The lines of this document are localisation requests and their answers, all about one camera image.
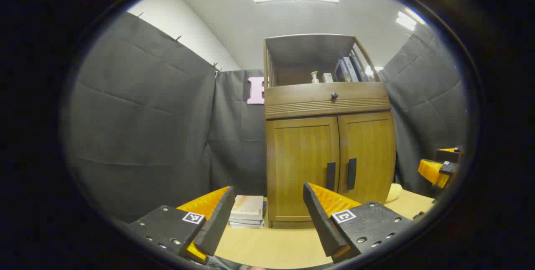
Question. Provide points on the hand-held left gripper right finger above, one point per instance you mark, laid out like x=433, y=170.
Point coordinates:
x=319, y=220

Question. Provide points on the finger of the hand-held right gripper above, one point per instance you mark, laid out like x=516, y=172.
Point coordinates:
x=430, y=171
x=449, y=156

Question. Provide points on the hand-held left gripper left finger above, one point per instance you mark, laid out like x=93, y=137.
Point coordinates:
x=217, y=224

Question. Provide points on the wooden cabinet door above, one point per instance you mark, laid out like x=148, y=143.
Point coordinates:
x=372, y=153
x=301, y=157

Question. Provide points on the wooden double-door shoe cabinet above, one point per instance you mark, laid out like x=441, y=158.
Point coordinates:
x=309, y=50

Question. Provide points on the wooden cabinet drawer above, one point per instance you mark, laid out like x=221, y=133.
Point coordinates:
x=301, y=98

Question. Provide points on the thin white book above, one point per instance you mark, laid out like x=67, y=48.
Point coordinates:
x=246, y=225

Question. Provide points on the thin grey book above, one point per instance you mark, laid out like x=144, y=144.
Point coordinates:
x=246, y=221

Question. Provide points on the white cover book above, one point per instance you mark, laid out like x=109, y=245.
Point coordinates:
x=247, y=206

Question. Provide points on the ceiling light panel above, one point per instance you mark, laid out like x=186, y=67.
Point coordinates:
x=373, y=69
x=406, y=20

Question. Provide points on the light blue upright book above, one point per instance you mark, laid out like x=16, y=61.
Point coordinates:
x=352, y=69

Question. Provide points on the black backdrop cloth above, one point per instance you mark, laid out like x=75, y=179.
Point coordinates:
x=142, y=115

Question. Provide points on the small white box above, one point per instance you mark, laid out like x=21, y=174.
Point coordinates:
x=327, y=78

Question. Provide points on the small white bottle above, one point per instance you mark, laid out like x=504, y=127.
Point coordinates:
x=314, y=77

